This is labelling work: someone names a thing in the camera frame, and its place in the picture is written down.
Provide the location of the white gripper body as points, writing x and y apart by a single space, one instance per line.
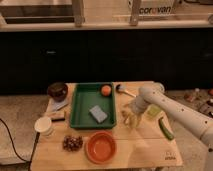
136 116

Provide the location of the yellow banana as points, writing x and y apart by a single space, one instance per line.
126 116

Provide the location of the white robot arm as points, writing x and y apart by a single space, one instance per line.
201 126

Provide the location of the red bowl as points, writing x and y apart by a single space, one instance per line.
101 147

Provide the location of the dark brown bowl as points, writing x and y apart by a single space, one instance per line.
58 91

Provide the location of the green cucumber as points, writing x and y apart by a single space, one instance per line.
164 130

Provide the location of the blue sponge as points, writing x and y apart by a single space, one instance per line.
98 114

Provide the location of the orange fruit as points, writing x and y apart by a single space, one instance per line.
106 90

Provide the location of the green plastic tray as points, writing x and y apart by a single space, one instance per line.
87 97

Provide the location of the bunch of dark grapes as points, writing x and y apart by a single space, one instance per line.
71 143

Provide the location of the wooden brush block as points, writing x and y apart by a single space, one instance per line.
56 115

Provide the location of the white lidded cup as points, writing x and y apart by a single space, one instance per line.
44 126

